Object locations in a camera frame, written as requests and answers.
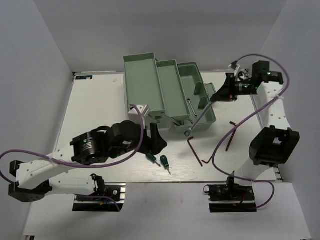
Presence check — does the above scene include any middle dark hex key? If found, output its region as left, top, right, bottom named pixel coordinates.
left=201, top=157, right=212, bottom=164

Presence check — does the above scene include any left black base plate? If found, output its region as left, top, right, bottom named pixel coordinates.
left=72, top=183, right=126, bottom=213

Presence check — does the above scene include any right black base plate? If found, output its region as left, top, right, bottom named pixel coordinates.
left=203, top=184, right=257, bottom=213

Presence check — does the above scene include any small silver wrench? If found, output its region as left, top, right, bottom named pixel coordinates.
left=187, top=98, right=198, bottom=119

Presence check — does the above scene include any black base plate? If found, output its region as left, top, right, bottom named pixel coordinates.
left=72, top=183, right=126, bottom=213
left=203, top=184, right=257, bottom=213

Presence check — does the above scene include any dark hex key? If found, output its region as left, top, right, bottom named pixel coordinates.
left=187, top=137, right=203, bottom=167
left=201, top=157, right=212, bottom=164
left=225, top=121, right=237, bottom=152

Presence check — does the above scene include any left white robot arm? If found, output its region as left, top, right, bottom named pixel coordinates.
left=8, top=120, right=168, bottom=203

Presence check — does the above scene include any green toolbox with clear lid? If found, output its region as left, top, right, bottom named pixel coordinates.
left=123, top=52, right=217, bottom=134

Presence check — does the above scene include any right dark hex key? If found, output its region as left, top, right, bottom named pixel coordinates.
left=225, top=121, right=237, bottom=152

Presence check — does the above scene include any green stubby screwdriver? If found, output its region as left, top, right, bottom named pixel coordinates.
left=160, top=155, right=171, bottom=174
left=145, top=153, right=161, bottom=167

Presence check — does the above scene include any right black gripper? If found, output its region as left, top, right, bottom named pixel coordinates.
left=210, top=74, right=259, bottom=102

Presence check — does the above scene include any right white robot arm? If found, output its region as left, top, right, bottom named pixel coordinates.
left=210, top=60, right=300, bottom=200

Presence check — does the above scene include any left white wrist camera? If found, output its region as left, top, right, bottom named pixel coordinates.
left=127, top=104, right=151, bottom=122

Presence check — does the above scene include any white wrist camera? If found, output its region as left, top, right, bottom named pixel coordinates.
left=228, top=61, right=240, bottom=76
left=127, top=104, right=151, bottom=122

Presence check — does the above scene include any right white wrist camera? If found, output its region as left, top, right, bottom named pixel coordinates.
left=228, top=61, right=240, bottom=76

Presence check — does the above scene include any large silver ratchet wrench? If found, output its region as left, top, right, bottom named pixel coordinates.
left=184, top=101, right=213, bottom=137

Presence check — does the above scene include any left dark hex key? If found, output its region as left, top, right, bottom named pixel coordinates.
left=187, top=137, right=203, bottom=167

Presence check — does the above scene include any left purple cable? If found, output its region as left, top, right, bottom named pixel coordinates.
left=0, top=103, right=147, bottom=212

